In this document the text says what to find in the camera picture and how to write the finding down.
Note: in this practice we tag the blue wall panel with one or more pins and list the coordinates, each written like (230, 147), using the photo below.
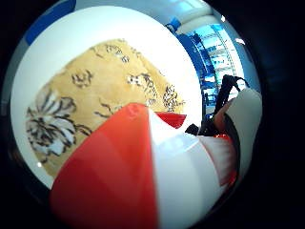
(47, 22)

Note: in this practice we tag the red and white plastic bottle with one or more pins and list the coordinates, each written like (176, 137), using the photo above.
(127, 178)

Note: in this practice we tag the blue partition screen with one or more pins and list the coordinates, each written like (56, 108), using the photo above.
(198, 60)

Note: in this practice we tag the yellow floral cloth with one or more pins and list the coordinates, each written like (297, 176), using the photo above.
(105, 92)

